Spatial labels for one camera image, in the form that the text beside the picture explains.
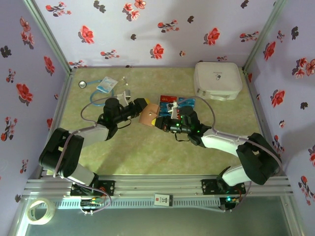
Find white medical pouch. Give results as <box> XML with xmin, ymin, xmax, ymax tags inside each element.
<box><xmin>193</xmin><ymin>61</ymin><xmax>243</xmax><ymax>102</ymax></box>

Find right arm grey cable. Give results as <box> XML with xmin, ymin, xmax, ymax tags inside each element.
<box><xmin>176</xmin><ymin>97</ymin><xmax>284</xmax><ymax>213</ymax></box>

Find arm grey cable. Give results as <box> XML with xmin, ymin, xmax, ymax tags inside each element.
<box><xmin>53</xmin><ymin>97</ymin><xmax>124</xmax><ymax>178</ymax></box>
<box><xmin>176</xmin><ymin>97</ymin><xmax>284</xmax><ymax>213</ymax></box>

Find blue credit card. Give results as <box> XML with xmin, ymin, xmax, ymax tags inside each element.
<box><xmin>159</xmin><ymin>102</ymin><xmax>173</xmax><ymax>118</ymax></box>
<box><xmin>178</xmin><ymin>96</ymin><xmax>197</xmax><ymax>109</ymax></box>

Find aluminium side rail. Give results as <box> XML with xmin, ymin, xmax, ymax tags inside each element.
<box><xmin>36</xmin><ymin>68</ymin><xmax>76</xmax><ymax>179</ymax></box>
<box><xmin>242</xmin><ymin>68</ymin><xmax>279</xmax><ymax>177</ymax></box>

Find clear tape roll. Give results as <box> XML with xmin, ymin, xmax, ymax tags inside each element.
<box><xmin>26</xmin><ymin>198</ymin><xmax>56</xmax><ymax>226</ymax></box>

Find blue stethoscope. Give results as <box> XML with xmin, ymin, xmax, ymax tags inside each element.
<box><xmin>78</xmin><ymin>76</ymin><xmax>130</xmax><ymax>108</ymax></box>

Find left arm grey cable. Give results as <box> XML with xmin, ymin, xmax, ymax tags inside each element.
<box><xmin>53</xmin><ymin>97</ymin><xmax>124</xmax><ymax>178</ymax></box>

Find small electronics board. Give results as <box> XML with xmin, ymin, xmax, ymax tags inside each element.
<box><xmin>80</xmin><ymin>196</ymin><xmax>105</xmax><ymax>208</ymax></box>
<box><xmin>220</xmin><ymin>195</ymin><xmax>241</xmax><ymax>207</ymax></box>

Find red blue packets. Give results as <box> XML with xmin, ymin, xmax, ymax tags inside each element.
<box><xmin>158</xmin><ymin>94</ymin><xmax>198</xmax><ymax>119</ymax></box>

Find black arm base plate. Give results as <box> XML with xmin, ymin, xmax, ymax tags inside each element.
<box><xmin>201</xmin><ymin>178</ymin><xmax>247</xmax><ymax>196</ymax></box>
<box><xmin>70</xmin><ymin>180</ymin><xmax>116</xmax><ymax>197</ymax></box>

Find white red label tag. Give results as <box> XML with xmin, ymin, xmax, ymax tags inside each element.
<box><xmin>154</xmin><ymin>194</ymin><xmax>173</xmax><ymax>207</ymax></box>

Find white blue plastic packet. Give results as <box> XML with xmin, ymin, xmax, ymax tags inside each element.
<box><xmin>96</xmin><ymin>76</ymin><xmax>119</xmax><ymax>93</ymax></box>

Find aluminium corner post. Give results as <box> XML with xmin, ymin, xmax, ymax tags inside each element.
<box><xmin>242</xmin><ymin>0</ymin><xmax>289</xmax><ymax>72</ymax></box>
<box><xmin>22</xmin><ymin>0</ymin><xmax>77</xmax><ymax>77</ymax></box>

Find aluminium frame rail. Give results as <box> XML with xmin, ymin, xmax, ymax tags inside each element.
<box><xmin>23</xmin><ymin>175</ymin><xmax>293</xmax><ymax>199</ymax></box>

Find grey slotted cable duct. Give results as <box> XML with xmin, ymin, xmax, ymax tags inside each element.
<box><xmin>53</xmin><ymin>196</ymin><xmax>221</xmax><ymax>210</ymax></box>

